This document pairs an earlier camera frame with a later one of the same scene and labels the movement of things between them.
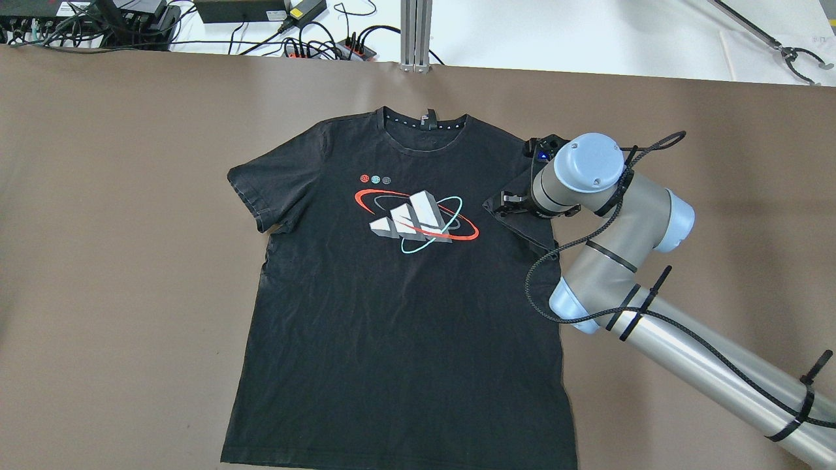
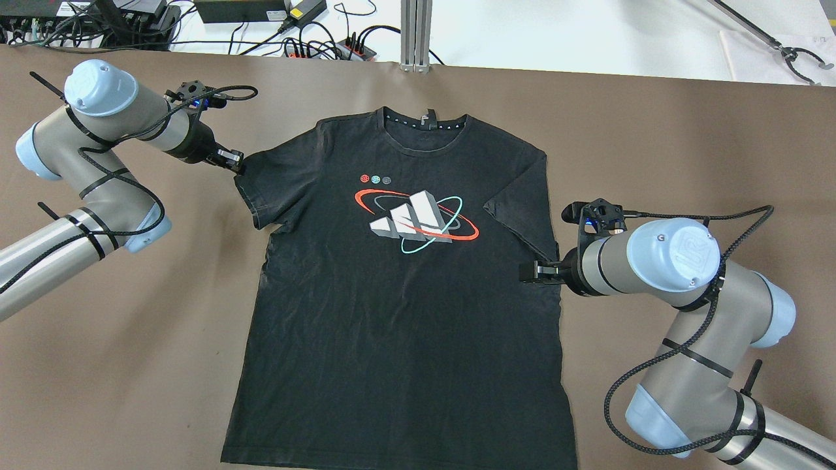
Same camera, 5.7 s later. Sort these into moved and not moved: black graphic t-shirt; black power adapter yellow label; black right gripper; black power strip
Moved: black right gripper
Not moved: black power adapter yellow label; black graphic t-shirt; black power strip
